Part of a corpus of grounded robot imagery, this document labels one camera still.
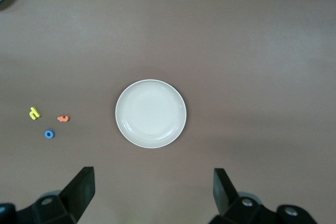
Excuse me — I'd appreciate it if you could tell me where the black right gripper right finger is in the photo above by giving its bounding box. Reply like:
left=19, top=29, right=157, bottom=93
left=209, top=168, right=318, bottom=224

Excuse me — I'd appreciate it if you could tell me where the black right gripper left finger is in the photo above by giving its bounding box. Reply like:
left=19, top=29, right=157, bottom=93
left=0, top=166, right=95, bottom=224

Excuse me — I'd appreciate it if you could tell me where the yellow foam letter h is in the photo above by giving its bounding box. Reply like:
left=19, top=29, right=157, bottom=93
left=28, top=106, right=41, bottom=120

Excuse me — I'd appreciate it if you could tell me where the beige brown plate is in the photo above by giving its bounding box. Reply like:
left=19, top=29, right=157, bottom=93
left=114, top=79, right=187, bottom=149

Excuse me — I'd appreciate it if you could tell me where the brown paper table cover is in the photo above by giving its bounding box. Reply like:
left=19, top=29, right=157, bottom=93
left=0, top=0, right=336, bottom=224

